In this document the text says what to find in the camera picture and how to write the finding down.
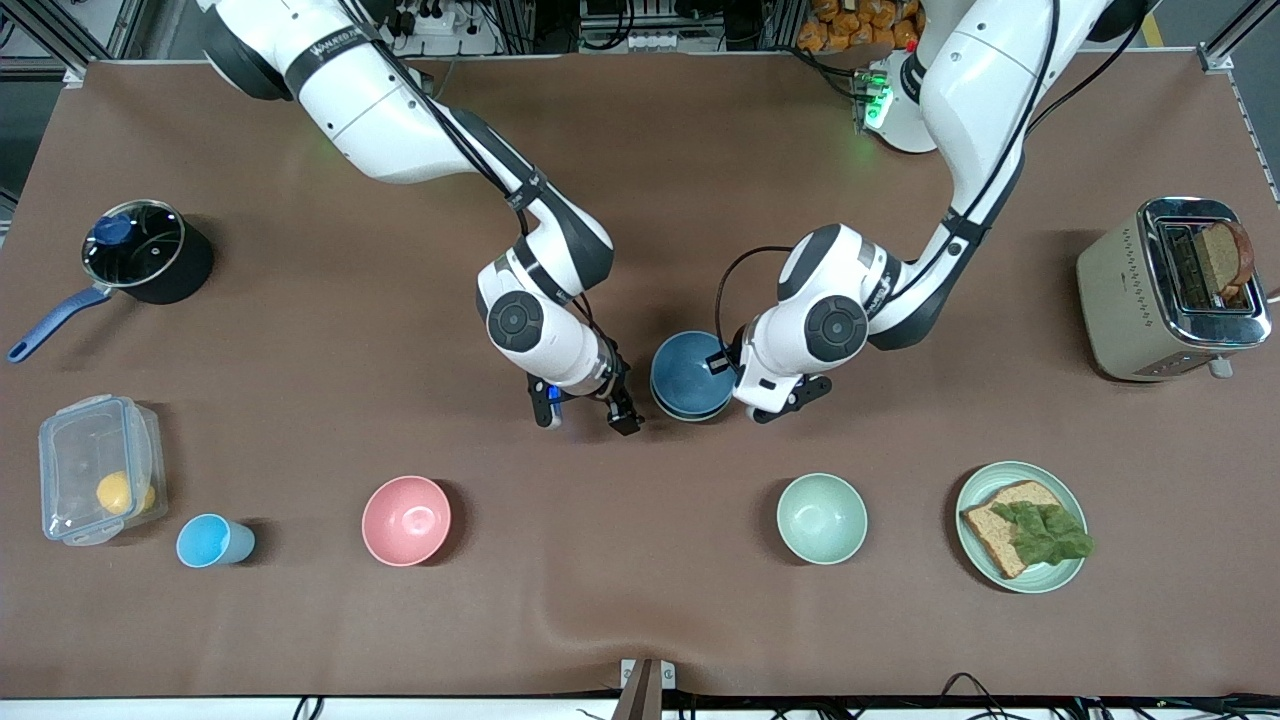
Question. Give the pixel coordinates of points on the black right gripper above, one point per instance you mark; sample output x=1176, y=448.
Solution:
x=617, y=392

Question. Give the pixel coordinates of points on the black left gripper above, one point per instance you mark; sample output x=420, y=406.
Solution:
x=727, y=361

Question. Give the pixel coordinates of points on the blue bowl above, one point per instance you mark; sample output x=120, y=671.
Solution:
x=688, y=375

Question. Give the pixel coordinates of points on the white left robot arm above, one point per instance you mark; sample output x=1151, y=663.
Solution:
x=985, y=80

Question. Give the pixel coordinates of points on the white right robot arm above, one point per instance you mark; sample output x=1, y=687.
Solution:
x=380, y=120

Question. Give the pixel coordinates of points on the pale green bowl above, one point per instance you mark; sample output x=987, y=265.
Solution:
x=822, y=518

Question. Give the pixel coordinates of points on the pink bowl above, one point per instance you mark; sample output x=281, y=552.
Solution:
x=405, y=520

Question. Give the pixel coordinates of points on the brown bread slice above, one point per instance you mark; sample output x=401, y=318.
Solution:
x=990, y=535

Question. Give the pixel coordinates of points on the bag of orange buns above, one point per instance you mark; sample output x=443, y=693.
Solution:
x=850, y=25

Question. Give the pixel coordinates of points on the green lettuce leaf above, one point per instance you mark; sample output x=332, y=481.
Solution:
x=1045, y=535

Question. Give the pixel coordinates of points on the pale green plate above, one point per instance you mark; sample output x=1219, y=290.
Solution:
x=1040, y=580

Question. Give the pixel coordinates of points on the beige chrome toaster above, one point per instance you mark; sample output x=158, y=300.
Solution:
x=1120, y=300

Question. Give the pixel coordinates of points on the white power strip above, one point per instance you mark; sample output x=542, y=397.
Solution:
x=450, y=40

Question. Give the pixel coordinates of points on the blue cup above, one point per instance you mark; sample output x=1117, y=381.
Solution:
x=205, y=541

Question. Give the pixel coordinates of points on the yellow fruit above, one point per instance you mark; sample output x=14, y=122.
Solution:
x=115, y=492

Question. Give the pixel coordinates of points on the glass lid blue knob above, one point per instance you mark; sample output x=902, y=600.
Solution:
x=135, y=245

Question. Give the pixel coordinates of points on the clear plastic container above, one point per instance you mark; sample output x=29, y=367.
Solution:
x=75, y=460

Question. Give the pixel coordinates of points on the metal table edge bracket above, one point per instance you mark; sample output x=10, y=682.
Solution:
x=648, y=685

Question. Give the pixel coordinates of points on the aluminium frame profile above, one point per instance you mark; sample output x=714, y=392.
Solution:
x=1235, y=30
x=60, y=35

